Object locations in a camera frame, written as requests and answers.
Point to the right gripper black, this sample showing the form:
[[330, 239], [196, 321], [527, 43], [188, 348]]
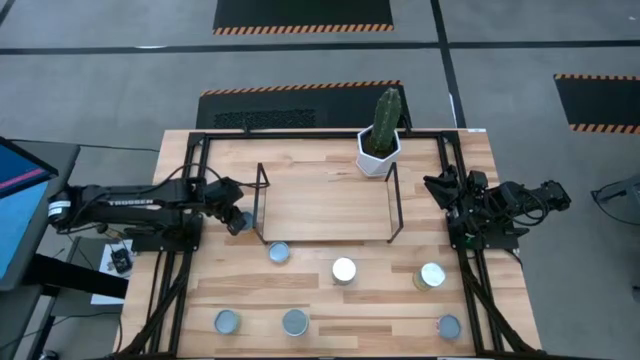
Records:
[[467, 192]]

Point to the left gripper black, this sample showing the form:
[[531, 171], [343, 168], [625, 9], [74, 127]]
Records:
[[220, 192]]

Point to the short yellow mushroom can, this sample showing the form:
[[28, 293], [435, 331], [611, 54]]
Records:
[[278, 252]]

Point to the yellow beans can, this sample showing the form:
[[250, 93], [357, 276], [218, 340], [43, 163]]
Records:
[[430, 276]]

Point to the tomatoes can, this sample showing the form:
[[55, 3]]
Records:
[[227, 321]]

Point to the peaches can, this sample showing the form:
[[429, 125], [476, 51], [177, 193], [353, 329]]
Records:
[[295, 322]]

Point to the green peas can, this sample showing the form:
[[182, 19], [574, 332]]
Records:
[[344, 270]]

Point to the short red and white can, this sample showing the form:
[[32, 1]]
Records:
[[449, 327]]

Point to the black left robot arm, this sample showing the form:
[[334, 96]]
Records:
[[125, 202]]

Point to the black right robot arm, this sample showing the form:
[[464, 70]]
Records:
[[525, 197]]

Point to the green cactus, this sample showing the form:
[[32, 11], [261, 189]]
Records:
[[386, 120]]

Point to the small black device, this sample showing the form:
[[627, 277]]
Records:
[[121, 261]]

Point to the black mat with striped edge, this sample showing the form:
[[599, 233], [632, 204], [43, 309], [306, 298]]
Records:
[[600, 102], [300, 12], [300, 105]]

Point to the white paper sheet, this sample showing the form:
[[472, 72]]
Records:
[[107, 295]]

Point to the grey side desk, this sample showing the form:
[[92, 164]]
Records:
[[67, 157]]

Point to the computer monitor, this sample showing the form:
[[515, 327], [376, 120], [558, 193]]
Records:
[[20, 215]]

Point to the wooden shelf with black frame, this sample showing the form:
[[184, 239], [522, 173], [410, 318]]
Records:
[[325, 210]]

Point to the black aluminium table frame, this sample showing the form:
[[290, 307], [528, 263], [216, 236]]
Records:
[[300, 135]]

